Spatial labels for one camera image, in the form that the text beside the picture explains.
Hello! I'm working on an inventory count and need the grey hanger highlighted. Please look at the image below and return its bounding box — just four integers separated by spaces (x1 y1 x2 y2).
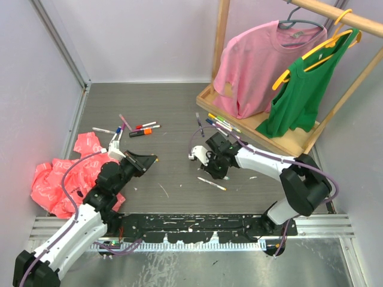
278 0 325 47

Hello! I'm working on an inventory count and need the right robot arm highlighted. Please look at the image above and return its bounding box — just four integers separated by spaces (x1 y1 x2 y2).
189 132 332 236

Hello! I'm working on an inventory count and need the light pink marker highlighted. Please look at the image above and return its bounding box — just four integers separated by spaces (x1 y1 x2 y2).
118 114 133 132

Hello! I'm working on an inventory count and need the pink cap marker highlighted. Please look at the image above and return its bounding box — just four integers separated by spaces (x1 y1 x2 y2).
133 124 161 132

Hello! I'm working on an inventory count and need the wooden clothes rack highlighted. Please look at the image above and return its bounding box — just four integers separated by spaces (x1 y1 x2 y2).
197 1 382 157

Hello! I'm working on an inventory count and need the purple cap white marker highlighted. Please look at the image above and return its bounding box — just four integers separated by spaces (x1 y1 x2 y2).
117 123 126 142

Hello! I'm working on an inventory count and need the blue cap marker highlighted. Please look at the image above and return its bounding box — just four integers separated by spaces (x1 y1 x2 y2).
111 126 121 141

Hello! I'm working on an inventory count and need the green tank top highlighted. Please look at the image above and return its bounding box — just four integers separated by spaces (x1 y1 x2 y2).
256 28 361 138

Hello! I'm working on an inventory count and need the red cap marker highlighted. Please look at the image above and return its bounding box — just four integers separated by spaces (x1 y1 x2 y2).
136 121 157 130

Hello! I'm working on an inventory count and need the yellow hanger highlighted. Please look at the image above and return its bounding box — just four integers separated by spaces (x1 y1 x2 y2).
272 8 363 91

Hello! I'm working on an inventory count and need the white silver marker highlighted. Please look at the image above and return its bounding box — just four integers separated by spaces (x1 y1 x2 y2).
92 127 115 135

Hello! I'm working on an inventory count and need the purple marker pen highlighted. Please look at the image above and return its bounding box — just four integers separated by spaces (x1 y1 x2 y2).
195 112 205 138

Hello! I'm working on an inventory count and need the cable duct rail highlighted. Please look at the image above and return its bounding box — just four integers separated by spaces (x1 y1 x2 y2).
89 240 268 252

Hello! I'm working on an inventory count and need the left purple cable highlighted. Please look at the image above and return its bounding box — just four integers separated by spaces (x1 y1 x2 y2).
18 150 141 287

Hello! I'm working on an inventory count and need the orange black highlighter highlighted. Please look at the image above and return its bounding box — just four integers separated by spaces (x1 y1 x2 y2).
129 129 153 138

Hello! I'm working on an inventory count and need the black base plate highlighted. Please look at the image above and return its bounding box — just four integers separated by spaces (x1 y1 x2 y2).
107 213 297 244

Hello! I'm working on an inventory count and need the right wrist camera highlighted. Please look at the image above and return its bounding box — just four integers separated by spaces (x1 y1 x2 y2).
188 145 209 166

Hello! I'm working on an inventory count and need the red crumpled plastic bag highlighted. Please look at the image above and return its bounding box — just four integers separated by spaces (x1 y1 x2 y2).
30 132 126 219

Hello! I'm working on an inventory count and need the yellow marker pen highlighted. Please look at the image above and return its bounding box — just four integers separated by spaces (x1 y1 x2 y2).
197 176 227 191

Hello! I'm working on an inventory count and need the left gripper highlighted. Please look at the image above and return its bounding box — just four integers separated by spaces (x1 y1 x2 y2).
113 150 156 195

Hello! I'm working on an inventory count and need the yellow cap marker near rack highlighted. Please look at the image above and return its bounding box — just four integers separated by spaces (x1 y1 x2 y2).
208 113 236 130

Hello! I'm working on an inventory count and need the green cap marker near rack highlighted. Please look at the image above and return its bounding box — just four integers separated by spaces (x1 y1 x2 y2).
217 116 242 133

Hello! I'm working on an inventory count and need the pink t-shirt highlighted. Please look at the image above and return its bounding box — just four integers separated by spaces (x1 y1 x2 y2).
213 20 327 119

